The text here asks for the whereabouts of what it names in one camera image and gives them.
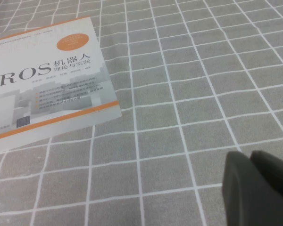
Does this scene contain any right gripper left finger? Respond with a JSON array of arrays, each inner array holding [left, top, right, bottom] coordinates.
[[221, 151, 283, 226]]

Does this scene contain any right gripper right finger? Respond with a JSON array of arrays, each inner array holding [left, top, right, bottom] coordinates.
[[250, 150, 283, 202]]

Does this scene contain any grey white-checked tablecloth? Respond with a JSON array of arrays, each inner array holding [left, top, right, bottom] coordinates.
[[0, 0, 283, 226]]

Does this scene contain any white orange ROS book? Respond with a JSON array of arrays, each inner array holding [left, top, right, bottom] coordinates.
[[0, 16, 123, 156]]

